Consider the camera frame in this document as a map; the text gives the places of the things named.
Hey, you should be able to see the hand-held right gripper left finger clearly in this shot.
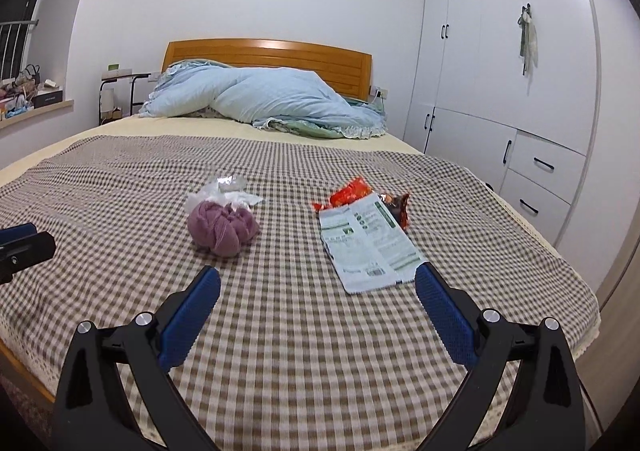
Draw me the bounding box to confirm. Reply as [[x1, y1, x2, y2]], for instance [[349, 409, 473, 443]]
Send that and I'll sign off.
[[51, 266, 222, 451]]

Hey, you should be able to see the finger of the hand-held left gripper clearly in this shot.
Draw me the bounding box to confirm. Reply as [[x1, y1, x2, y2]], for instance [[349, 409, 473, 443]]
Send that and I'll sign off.
[[0, 224, 37, 246], [0, 231, 57, 284]]

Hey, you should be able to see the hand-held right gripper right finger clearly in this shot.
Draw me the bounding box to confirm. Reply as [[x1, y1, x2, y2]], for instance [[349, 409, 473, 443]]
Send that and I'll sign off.
[[414, 263, 586, 451]]

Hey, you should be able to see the purple cloth ball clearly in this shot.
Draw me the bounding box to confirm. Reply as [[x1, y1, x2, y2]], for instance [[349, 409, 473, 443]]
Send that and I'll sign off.
[[187, 201, 261, 259]]

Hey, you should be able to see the white packet with green print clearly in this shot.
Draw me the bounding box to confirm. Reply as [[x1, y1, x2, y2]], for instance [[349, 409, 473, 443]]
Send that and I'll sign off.
[[318, 191, 429, 295]]

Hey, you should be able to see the white plastic wrap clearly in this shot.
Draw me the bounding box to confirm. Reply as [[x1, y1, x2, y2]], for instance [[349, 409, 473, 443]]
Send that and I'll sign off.
[[184, 182, 266, 213]]

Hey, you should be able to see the brown checked blanket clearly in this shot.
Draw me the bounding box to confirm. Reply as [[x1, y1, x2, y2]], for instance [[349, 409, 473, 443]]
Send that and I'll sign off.
[[0, 134, 601, 451]]

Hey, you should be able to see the dark red snack wrapper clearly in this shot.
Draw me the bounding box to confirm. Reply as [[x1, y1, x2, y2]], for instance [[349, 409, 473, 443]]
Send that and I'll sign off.
[[376, 191, 412, 232]]

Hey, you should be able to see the black rectangular box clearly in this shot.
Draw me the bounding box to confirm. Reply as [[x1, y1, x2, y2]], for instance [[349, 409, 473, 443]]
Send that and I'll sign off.
[[32, 87, 64, 109]]

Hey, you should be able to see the small clear plastic wrap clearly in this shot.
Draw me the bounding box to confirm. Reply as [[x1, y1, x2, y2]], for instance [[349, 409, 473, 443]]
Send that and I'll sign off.
[[214, 174, 249, 193]]

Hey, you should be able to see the pile of assorted small items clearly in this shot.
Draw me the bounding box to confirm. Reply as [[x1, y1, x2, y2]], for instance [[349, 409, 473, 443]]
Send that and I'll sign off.
[[0, 64, 65, 119]]

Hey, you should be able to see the orange snack bag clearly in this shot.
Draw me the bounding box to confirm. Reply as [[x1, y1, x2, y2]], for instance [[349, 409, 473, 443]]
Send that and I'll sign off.
[[311, 175, 375, 213]]

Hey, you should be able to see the cream bed sheet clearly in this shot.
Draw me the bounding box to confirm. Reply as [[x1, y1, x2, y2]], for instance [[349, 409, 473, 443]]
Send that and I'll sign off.
[[0, 114, 426, 187]]

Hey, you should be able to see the black-framed bedside table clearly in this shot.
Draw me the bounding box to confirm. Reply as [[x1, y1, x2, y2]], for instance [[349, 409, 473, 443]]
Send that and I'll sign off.
[[97, 72, 161, 124]]

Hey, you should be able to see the metal railing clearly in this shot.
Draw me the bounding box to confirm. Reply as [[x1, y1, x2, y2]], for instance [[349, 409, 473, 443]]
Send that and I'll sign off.
[[0, 20, 40, 82]]

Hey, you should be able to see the light blue duvet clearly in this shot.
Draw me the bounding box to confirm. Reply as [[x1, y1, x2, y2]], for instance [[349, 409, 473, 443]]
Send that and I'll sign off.
[[138, 60, 388, 141]]

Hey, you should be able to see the white wardrobe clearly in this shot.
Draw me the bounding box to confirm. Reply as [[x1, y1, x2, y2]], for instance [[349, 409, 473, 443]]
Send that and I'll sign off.
[[402, 0, 601, 249]]

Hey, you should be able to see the wooden bed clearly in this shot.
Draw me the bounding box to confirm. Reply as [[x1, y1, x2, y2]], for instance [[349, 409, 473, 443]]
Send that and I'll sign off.
[[0, 38, 373, 404]]

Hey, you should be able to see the pale hanging ornament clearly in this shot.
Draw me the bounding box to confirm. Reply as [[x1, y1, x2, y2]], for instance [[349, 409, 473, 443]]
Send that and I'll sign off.
[[516, 4, 540, 77]]

